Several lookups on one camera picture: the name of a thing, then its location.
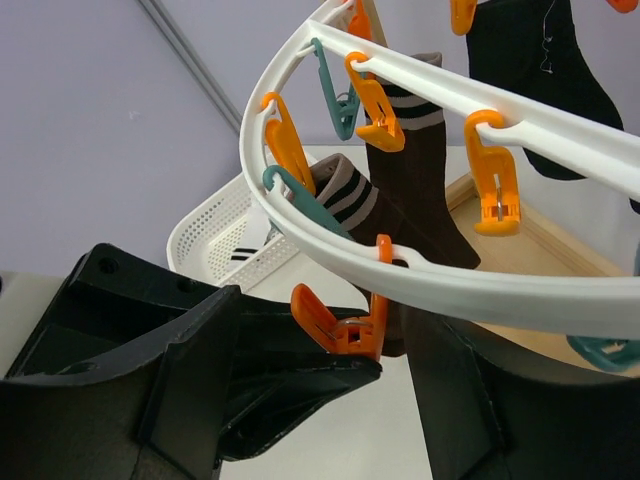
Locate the brown sock with stripes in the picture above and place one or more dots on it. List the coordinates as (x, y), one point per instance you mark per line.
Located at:
(360, 208)

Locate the white perforated plastic basket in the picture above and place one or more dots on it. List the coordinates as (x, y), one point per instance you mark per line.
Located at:
(201, 244)

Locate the dark brown small sock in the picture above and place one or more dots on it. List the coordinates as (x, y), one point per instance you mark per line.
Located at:
(413, 179)

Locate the black sock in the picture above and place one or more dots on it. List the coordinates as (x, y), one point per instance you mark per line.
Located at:
(530, 48)
(635, 206)

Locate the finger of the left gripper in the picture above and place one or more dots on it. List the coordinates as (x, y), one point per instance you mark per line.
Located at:
(279, 376)

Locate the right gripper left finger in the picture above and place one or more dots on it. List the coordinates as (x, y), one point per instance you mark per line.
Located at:
(151, 408)

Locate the wooden hanger rack frame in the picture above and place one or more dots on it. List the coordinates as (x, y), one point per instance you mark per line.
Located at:
(528, 257)

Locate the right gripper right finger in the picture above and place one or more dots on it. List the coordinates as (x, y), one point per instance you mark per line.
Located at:
(492, 409)

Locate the white round clip hanger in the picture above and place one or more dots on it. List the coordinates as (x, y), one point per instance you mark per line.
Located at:
(599, 308)

